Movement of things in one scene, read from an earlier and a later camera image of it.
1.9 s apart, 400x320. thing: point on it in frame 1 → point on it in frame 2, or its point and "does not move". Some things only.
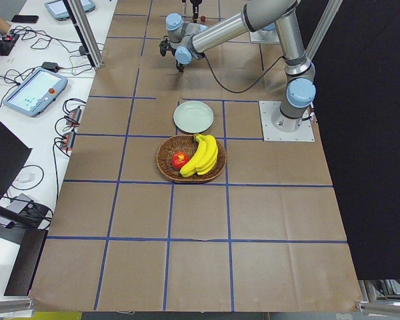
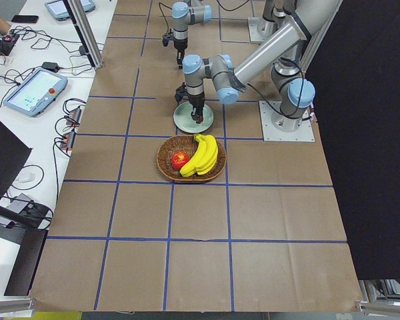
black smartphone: (25, 19) does not move
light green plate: (193, 117) does not move
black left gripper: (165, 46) → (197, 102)
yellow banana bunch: (204, 159) does not move
